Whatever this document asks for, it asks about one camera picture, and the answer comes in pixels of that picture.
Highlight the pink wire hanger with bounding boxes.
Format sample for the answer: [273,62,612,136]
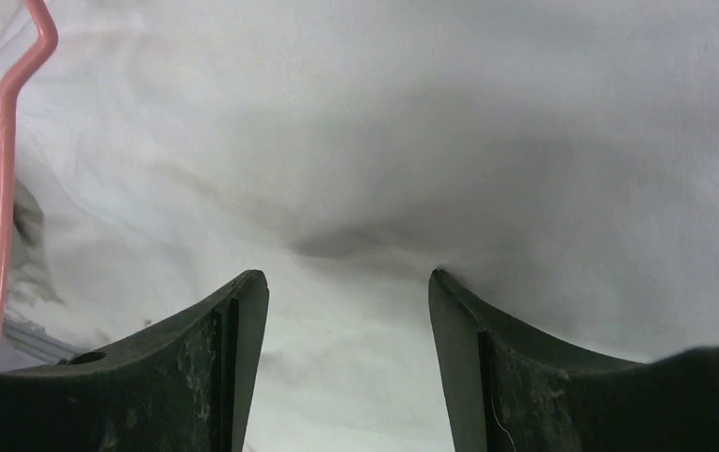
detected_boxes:
[0,0,60,372]

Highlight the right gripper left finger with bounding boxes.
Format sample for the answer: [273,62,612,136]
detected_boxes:
[0,270,269,451]

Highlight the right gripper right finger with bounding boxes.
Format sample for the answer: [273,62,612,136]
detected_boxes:
[428,270,719,451]

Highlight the white skirt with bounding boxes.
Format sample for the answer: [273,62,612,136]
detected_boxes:
[7,1,719,451]

